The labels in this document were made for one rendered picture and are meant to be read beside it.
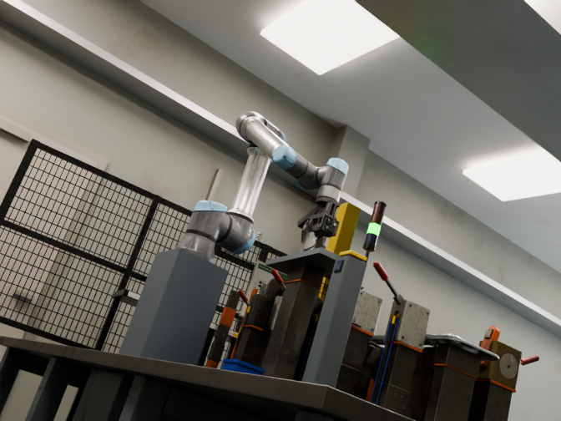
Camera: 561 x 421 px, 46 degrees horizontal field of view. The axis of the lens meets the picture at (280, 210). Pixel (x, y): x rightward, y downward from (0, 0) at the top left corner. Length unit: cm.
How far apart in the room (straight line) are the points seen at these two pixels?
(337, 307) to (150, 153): 357
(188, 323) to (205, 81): 360
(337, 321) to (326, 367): 13
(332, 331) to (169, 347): 62
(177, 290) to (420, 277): 475
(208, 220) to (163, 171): 292
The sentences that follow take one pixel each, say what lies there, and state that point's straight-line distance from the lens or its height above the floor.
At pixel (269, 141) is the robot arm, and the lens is 232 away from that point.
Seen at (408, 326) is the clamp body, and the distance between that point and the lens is 187.
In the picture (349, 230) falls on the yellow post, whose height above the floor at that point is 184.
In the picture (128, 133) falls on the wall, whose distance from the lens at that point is 521.
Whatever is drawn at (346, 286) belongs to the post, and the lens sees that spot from 188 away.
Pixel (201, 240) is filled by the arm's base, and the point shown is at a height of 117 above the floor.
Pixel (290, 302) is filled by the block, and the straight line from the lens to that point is 209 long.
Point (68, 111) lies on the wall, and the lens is 510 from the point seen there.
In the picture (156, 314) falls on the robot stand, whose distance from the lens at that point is 221.
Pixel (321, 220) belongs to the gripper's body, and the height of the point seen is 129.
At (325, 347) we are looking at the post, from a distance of 184.
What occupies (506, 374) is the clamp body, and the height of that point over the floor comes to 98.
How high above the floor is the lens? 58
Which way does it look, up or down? 19 degrees up
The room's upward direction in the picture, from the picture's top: 18 degrees clockwise
